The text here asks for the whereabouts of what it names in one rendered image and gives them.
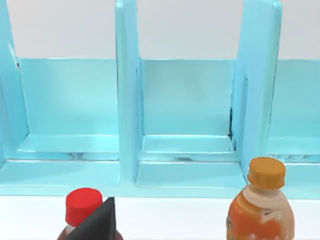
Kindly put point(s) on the red-capped brown bottle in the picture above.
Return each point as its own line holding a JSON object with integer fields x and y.
{"x": 80, "y": 205}

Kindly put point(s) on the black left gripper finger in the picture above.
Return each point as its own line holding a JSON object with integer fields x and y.
{"x": 102, "y": 222}

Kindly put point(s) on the light blue rack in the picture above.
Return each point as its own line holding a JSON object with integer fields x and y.
{"x": 75, "y": 105}

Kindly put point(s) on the orange bottle with orange cap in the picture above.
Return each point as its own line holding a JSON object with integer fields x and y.
{"x": 260, "y": 207}

